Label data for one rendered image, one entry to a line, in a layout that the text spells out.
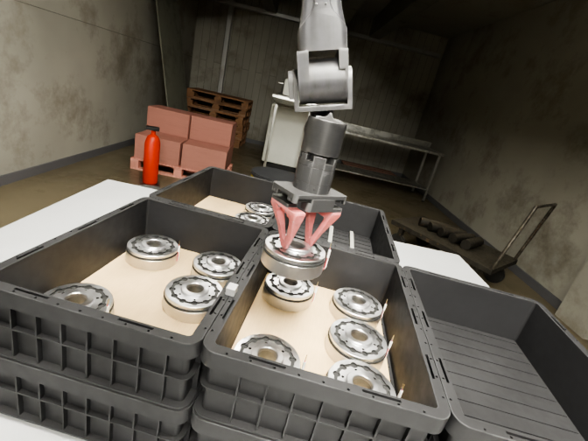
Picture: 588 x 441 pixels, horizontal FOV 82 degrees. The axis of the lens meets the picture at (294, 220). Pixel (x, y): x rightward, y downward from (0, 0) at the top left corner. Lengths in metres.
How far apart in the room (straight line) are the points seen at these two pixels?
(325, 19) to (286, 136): 4.97
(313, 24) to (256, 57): 6.96
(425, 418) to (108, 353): 0.39
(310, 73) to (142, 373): 0.44
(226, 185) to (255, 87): 6.28
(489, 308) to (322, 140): 0.56
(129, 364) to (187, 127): 4.05
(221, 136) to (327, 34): 3.92
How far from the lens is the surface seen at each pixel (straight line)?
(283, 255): 0.52
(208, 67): 7.60
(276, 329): 0.64
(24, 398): 0.67
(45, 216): 1.31
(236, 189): 1.18
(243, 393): 0.48
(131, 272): 0.75
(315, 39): 0.49
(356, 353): 0.60
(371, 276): 0.78
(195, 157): 4.11
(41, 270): 0.64
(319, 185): 0.50
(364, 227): 1.16
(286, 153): 5.48
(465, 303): 0.85
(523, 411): 0.74
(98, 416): 0.60
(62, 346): 0.55
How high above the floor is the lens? 1.23
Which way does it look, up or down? 20 degrees down
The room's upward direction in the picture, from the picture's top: 13 degrees clockwise
